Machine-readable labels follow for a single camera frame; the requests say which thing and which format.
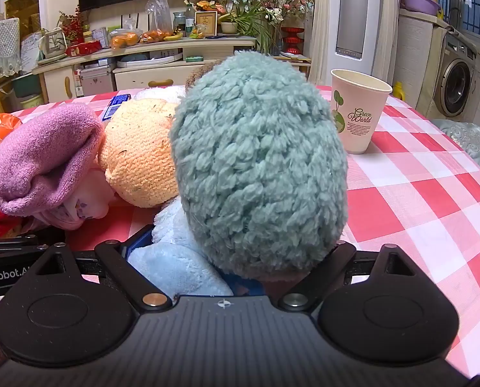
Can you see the red white checkered tablecloth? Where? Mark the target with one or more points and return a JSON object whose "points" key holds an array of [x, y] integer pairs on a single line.
{"points": [[405, 193]]}

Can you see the pink storage box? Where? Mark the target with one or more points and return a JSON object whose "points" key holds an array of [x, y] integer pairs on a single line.
{"points": [[98, 81]]}

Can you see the light blue fluffy plush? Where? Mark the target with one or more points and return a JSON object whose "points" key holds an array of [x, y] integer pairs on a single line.
{"points": [[175, 266]]}

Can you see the grey lace chair cover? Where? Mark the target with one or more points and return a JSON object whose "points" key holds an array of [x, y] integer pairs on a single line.
{"points": [[4, 44]]}

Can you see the purple plastic basin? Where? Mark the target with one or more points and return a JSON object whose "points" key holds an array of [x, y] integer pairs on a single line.
{"points": [[419, 4]]}

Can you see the lilac knit hat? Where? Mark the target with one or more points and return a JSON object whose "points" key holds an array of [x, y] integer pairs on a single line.
{"points": [[42, 161]]}

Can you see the red berry branches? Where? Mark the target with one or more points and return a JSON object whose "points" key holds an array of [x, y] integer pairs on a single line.
{"points": [[72, 24]]}

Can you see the light green trash bin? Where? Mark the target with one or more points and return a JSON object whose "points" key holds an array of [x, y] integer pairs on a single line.
{"points": [[32, 101]]}

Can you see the cream television cabinet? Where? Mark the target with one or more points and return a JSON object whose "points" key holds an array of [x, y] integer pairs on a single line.
{"points": [[151, 73]]}

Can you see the green plant in white pot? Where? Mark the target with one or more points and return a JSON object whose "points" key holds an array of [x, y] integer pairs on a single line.
{"points": [[248, 24]]}

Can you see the grey embroidered cushion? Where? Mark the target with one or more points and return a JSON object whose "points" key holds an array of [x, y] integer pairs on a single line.
{"points": [[469, 145]]}

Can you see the small green box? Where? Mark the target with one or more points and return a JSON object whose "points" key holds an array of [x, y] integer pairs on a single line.
{"points": [[196, 59]]}

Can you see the white round tray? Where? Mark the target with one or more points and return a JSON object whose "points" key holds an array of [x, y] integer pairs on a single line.
{"points": [[151, 60]]}

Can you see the paper cup with green print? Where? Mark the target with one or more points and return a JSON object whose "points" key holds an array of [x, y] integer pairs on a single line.
{"points": [[356, 117]]}

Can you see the bananas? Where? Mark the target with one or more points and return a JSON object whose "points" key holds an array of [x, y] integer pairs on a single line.
{"points": [[173, 37]]}

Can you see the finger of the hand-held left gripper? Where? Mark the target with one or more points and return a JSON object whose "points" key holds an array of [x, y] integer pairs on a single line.
{"points": [[10, 246]]}

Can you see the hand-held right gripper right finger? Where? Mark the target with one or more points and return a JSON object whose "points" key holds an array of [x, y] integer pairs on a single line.
{"points": [[336, 256]]}

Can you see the pale pink floral cloth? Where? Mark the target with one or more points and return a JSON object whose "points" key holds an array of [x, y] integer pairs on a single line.
{"points": [[90, 201]]}

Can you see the plastic water bottle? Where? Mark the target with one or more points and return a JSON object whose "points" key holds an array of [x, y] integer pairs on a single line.
{"points": [[190, 22]]}

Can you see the silver washing machine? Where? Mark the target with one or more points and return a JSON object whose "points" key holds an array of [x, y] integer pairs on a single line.
{"points": [[457, 80]]}

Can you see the red vase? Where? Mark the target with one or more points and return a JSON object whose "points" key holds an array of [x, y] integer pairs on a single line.
{"points": [[292, 40]]}

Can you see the orange knitted plush toy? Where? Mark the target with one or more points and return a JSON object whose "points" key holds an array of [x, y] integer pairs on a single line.
{"points": [[139, 153]]}

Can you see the dark green container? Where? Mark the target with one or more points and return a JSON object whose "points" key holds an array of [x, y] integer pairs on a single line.
{"points": [[26, 84]]}

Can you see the white tower air conditioner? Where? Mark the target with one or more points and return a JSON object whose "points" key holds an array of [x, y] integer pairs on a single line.
{"points": [[350, 8]]}

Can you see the white laundry cabinet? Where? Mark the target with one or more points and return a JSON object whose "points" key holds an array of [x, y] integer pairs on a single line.
{"points": [[419, 56]]}

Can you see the tall bag of oranges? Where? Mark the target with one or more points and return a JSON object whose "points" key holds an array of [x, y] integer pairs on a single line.
{"points": [[157, 20]]}

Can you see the small bag of oranges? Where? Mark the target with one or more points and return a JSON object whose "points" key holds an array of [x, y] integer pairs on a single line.
{"points": [[125, 40]]}

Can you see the wooden picture frame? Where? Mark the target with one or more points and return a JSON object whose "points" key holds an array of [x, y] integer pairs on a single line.
{"points": [[206, 24]]}

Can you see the blue snack packet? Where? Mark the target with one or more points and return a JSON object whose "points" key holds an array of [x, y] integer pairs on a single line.
{"points": [[117, 107]]}

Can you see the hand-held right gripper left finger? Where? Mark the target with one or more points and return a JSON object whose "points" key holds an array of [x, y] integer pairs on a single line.
{"points": [[132, 246]]}

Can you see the white paper certificate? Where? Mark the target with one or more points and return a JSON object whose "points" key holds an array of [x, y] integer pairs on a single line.
{"points": [[31, 50]]}

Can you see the yellow detergent bottle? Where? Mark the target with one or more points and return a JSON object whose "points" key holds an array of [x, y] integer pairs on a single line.
{"points": [[398, 90]]}

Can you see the teal fluffy plush toy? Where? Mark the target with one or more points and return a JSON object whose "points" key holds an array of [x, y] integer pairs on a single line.
{"points": [[260, 161]]}

